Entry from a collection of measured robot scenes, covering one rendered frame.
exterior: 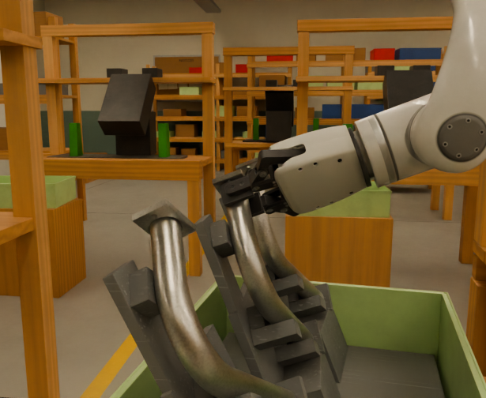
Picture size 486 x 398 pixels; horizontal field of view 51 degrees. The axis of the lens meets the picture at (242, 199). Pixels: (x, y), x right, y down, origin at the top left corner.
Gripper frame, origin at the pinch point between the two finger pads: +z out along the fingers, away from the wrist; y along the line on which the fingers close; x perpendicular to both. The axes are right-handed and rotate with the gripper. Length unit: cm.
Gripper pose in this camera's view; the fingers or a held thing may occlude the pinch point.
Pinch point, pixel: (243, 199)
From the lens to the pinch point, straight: 63.9
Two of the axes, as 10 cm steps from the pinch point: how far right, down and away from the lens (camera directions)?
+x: 1.5, 7.8, -6.1
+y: -3.6, -5.3, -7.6
